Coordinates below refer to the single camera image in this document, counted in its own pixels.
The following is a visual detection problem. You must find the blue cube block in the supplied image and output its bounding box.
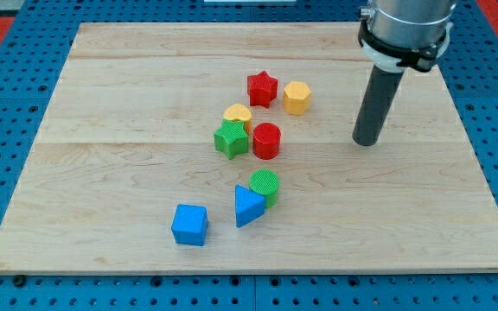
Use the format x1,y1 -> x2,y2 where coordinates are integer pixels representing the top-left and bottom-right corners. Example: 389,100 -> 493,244
171,204 -> 208,246

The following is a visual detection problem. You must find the yellow hexagon block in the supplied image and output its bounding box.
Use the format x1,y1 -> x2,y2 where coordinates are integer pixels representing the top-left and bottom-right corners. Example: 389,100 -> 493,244
283,81 -> 311,116

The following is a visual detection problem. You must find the red star block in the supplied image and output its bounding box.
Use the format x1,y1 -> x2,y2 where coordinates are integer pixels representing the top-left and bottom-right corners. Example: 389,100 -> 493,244
246,71 -> 278,108

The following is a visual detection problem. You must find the red cylinder block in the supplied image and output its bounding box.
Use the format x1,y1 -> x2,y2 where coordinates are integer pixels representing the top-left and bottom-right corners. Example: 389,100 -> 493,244
252,123 -> 281,160

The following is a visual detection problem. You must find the green star block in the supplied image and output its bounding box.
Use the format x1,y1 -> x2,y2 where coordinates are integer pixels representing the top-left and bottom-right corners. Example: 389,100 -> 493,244
214,119 -> 248,160

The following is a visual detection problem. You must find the wooden board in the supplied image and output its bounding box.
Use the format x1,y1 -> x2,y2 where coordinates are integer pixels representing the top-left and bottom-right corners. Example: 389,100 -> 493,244
0,22 -> 498,276

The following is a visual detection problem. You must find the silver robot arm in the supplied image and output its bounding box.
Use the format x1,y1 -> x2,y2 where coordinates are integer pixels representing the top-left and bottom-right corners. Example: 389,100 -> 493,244
358,0 -> 457,73

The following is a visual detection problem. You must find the yellow heart block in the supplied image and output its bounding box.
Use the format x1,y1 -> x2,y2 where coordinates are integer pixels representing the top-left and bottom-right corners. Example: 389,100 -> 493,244
223,103 -> 252,135

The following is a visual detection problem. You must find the blue triangle block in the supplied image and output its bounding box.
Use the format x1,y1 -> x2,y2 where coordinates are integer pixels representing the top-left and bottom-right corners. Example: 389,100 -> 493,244
234,185 -> 265,228

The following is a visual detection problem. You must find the green cylinder block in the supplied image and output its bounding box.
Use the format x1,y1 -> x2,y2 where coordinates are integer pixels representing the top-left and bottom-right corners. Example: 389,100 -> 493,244
249,168 -> 280,208

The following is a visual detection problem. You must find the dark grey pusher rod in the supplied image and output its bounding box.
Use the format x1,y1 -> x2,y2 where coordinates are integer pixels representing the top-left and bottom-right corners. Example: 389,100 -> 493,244
352,66 -> 403,146

